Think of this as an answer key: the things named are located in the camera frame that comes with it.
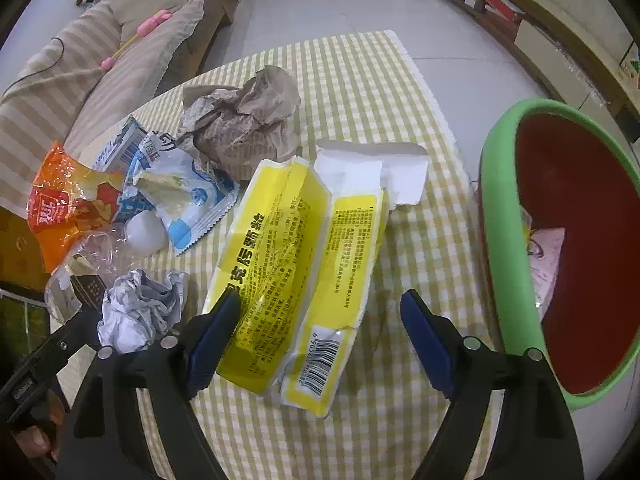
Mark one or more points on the crumpled white paper ball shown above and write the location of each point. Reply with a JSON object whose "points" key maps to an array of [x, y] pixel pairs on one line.
{"points": [[135, 310]]}

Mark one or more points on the person's left hand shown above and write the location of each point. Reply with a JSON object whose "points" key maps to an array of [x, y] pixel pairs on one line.
{"points": [[35, 442]]}

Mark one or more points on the orange snack bag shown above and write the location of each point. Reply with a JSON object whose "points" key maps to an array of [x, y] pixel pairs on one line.
{"points": [[65, 200]]}

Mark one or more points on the colourful checkers board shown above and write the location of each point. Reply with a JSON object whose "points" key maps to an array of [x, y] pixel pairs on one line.
{"points": [[632, 62]]}

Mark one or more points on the wooden television cabinet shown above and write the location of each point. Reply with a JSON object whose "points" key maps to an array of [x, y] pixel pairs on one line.
{"points": [[565, 25]]}

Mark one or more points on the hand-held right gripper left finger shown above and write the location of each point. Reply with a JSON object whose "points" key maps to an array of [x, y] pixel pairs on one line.
{"points": [[215, 340]]}

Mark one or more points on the yellow medicine box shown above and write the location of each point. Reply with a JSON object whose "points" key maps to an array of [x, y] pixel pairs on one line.
{"points": [[280, 240]]}

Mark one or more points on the pink toy stick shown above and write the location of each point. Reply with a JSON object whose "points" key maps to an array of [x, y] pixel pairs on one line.
{"points": [[150, 22]]}

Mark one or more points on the blue white carton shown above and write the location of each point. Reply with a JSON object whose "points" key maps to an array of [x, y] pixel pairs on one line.
{"points": [[120, 145]]}

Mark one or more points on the yellow checked tablecloth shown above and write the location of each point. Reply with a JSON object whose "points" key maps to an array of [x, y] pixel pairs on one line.
{"points": [[350, 110]]}

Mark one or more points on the clear plastic bottle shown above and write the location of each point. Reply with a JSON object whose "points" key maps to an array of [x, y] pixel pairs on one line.
{"points": [[145, 232]]}

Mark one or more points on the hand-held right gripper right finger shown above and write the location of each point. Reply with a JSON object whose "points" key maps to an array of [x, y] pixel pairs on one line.
{"points": [[425, 345]]}

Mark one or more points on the wooden side table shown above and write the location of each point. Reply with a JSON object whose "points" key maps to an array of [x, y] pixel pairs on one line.
{"points": [[15, 245]]}

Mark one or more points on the dark brown box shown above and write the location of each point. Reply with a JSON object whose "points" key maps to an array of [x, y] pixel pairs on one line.
{"points": [[89, 287]]}

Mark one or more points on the blue white snack packet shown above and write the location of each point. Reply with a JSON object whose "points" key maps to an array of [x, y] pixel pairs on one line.
{"points": [[200, 195]]}

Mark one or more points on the crumpled brown paper bag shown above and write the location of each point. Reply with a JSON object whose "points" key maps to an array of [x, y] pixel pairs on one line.
{"points": [[245, 130]]}

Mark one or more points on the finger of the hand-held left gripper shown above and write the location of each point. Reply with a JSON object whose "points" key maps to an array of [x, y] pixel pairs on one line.
{"points": [[70, 335]]}

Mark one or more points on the green rimmed red trash bin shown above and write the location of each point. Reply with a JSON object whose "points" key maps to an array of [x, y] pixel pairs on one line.
{"points": [[575, 185]]}

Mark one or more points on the striped beige sofa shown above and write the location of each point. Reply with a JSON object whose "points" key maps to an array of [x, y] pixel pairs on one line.
{"points": [[75, 60]]}

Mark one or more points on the pink paper box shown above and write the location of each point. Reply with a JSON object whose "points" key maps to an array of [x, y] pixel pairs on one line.
{"points": [[547, 260]]}

